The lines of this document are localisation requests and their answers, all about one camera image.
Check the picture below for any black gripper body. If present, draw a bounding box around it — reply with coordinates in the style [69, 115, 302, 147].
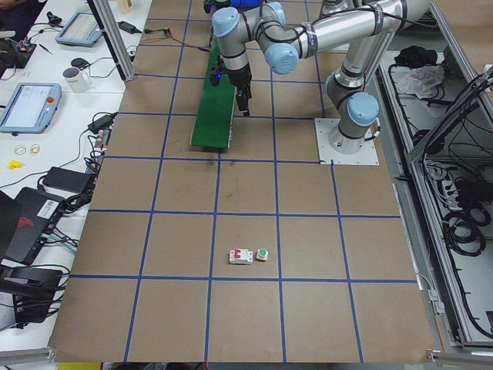
[210, 56, 252, 99]

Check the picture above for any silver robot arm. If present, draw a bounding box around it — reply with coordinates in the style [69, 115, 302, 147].
[210, 1, 431, 155]
[319, 0, 362, 18]

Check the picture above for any green conveyor belt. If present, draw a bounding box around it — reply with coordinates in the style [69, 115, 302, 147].
[190, 36, 236, 149]

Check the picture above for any blue plastic bin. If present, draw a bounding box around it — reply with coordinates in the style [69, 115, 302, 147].
[230, 0, 264, 8]

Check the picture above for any black power adapter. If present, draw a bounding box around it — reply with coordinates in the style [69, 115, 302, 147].
[88, 113, 117, 133]

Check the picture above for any green push button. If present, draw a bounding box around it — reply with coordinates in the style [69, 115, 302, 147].
[255, 248, 269, 262]

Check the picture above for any white red circuit breaker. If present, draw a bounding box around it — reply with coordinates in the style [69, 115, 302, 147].
[229, 248, 253, 264]

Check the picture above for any black computer mouse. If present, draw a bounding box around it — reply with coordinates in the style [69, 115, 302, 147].
[71, 58, 91, 70]

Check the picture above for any white mug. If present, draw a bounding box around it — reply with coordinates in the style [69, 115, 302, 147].
[62, 67, 92, 93]

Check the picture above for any teach pendant with screen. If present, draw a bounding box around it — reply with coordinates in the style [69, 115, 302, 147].
[1, 82, 62, 136]

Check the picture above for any red black power wire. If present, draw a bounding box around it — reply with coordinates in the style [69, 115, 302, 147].
[143, 25, 212, 53]

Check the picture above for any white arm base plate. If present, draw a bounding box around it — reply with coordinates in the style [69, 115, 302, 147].
[314, 118, 380, 166]

